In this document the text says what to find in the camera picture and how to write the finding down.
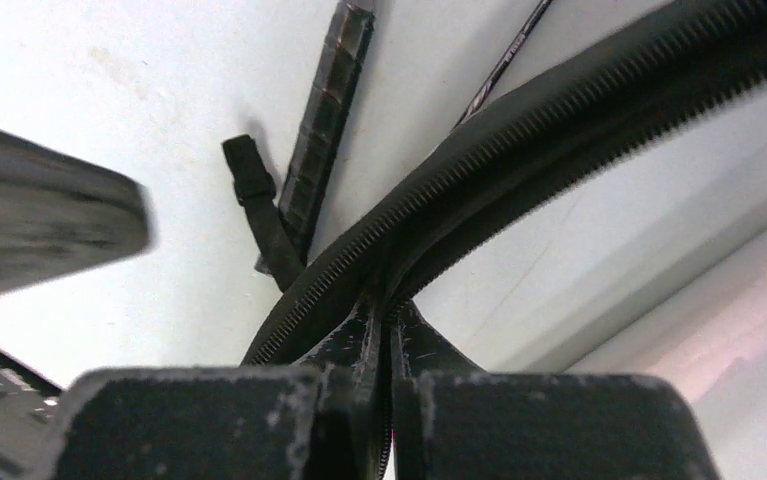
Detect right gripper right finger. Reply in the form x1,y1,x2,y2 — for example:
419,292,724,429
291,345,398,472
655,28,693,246
390,306,719,479

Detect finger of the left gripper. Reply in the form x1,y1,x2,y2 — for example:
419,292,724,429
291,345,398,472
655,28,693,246
0,131,150,294

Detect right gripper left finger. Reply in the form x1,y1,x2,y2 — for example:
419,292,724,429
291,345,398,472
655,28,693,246
31,305,383,479

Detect black racket bag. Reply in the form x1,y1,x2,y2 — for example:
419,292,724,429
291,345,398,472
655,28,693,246
223,1,767,479

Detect badminton racket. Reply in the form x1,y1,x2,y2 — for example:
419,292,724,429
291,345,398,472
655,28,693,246
454,0,554,129
278,1,376,261

